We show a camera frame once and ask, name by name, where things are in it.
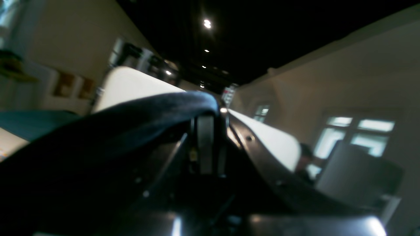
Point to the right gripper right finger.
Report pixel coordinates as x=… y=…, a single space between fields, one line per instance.
x=271 y=199

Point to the white board panel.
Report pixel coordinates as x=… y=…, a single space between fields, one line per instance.
x=156 y=105

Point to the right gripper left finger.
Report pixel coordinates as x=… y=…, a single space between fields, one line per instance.
x=156 y=168

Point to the black t-shirt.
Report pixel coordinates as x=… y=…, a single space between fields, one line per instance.
x=69 y=181

